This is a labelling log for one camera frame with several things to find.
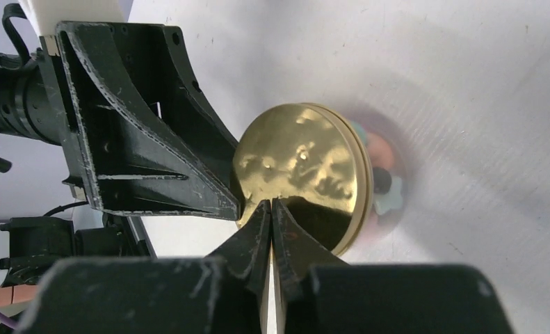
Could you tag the wooden jar lid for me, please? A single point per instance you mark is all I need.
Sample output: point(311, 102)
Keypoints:
point(313, 160)

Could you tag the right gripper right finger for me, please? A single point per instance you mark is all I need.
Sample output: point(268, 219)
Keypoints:
point(317, 292)

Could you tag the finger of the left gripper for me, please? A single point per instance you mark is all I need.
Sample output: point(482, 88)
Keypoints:
point(149, 81)

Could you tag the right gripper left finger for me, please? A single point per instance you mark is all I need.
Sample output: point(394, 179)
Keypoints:
point(223, 292)

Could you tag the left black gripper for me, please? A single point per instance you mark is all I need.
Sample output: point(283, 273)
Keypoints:
point(96, 128)

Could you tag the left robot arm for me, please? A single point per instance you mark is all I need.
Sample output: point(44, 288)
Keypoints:
point(35, 244)

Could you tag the clear plastic jar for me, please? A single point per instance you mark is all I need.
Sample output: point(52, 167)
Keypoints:
point(384, 145)

